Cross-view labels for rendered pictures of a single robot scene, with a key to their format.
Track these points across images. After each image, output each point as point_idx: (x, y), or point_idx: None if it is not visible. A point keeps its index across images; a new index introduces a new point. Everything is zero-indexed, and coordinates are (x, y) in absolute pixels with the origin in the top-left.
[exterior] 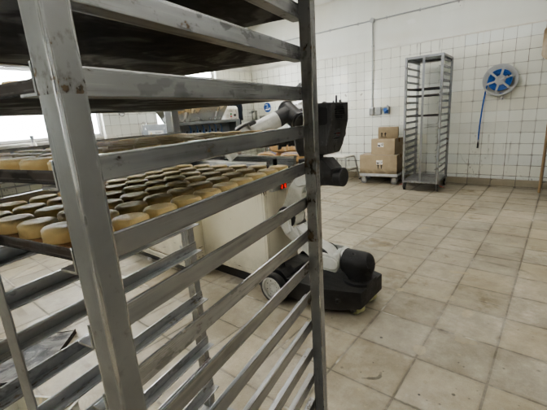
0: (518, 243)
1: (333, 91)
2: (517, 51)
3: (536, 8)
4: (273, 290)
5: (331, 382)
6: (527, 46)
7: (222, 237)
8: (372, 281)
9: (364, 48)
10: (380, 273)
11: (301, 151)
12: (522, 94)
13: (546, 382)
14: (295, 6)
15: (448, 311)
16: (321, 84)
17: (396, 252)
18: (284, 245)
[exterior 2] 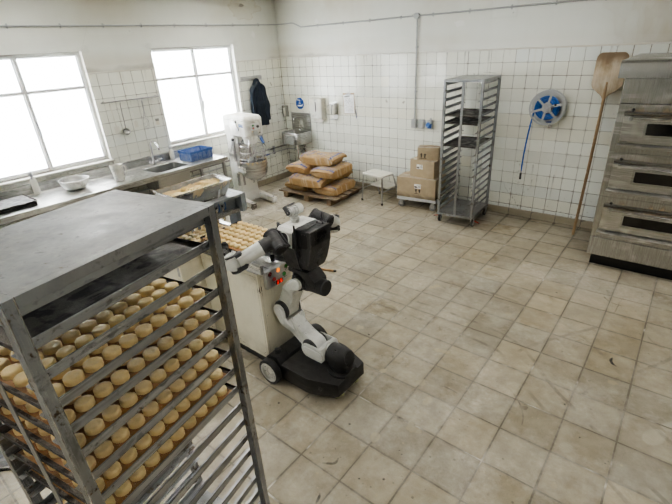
0: (512, 314)
1: (373, 94)
2: (568, 76)
3: (592, 29)
4: (270, 373)
5: (298, 466)
6: (579, 72)
7: None
8: (351, 372)
9: (407, 48)
10: (362, 361)
11: (289, 264)
12: (569, 125)
13: (454, 470)
14: (219, 313)
15: (413, 398)
16: (359, 83)
17: (396, 321)
18: (283, 327)
